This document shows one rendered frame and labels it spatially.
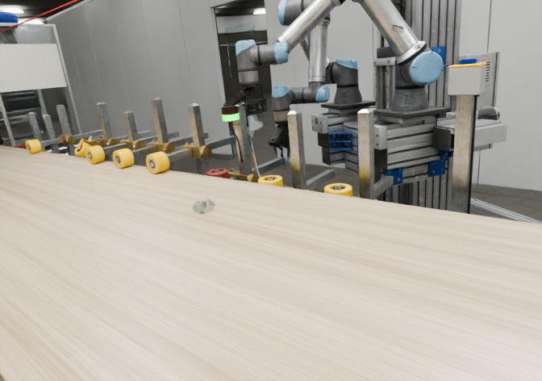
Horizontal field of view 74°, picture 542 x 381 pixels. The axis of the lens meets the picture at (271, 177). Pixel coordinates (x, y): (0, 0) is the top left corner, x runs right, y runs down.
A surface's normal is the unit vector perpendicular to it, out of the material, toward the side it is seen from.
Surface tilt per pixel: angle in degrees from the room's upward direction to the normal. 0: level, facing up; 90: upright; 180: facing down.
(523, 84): 90
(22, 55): 90
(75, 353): 0
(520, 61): 90
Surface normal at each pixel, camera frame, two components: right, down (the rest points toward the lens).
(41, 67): 0.79, 0.11
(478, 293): -0.09, -0.95
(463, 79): -0.61, 0.28
